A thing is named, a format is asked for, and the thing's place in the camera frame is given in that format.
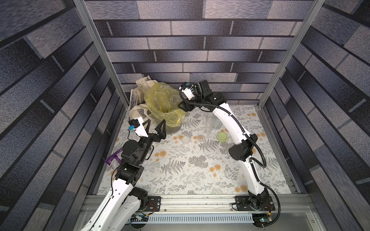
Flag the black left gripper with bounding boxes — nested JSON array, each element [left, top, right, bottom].
[[136, 119, 166, 165]]

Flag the clear ribbed glass jar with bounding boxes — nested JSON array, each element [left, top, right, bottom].
[[212, 116, 223, 130]]

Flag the light green jar lid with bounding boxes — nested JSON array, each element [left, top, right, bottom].
[[216, 132, 228, 142]]

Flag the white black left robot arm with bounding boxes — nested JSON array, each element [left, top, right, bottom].
[[83, 117, 166, 231]]

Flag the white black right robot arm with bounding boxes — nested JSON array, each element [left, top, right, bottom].
[[178, 80, 274, 211]]

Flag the grey mesh trash bin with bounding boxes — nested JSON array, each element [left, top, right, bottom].
[[165, 123, 182, 135]]

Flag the purple plastic package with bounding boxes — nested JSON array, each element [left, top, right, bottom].
[[105, 148, 122, 169]]

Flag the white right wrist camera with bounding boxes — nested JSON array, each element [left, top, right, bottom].
[[179, 82, 199, 101]]

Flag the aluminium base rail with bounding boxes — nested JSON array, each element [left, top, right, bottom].
[[133, 194, 316, 224]]

